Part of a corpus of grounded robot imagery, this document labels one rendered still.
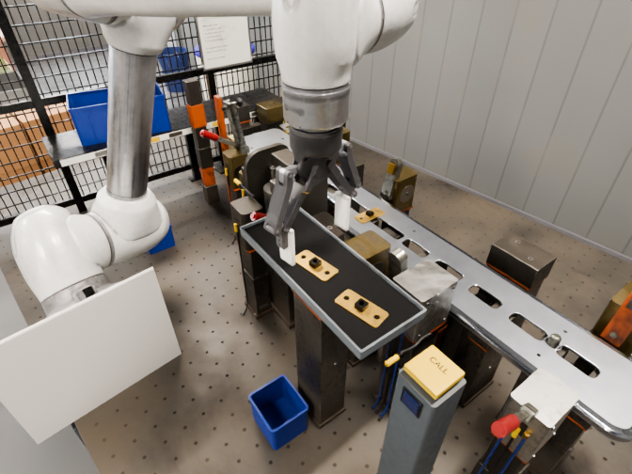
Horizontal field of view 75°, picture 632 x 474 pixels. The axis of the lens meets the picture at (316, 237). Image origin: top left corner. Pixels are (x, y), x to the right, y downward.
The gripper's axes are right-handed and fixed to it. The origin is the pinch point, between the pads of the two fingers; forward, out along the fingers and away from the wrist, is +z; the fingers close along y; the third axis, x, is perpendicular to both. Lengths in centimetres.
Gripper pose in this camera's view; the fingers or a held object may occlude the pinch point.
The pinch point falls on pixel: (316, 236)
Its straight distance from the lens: 69.8
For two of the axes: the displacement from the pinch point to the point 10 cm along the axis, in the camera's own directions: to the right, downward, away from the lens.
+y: -7.0, 4.4, -5.6
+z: 0.0, 7.9, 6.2
